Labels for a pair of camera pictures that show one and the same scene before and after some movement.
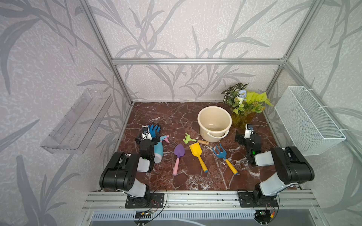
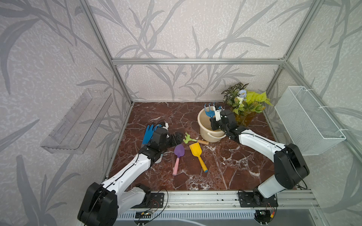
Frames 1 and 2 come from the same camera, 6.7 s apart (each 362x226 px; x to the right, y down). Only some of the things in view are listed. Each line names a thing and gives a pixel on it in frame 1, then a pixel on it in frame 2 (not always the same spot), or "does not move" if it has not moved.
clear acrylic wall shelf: (71, 134) does not move
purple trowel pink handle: (179, 150) does not move
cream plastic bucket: (214, 123) does not move
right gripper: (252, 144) to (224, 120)
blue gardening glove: (153, 130) does not move
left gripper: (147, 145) to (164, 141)
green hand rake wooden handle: (187, 139) does not move
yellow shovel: (196, 149) does not move
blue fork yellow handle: (223, 154) to (210, 113)
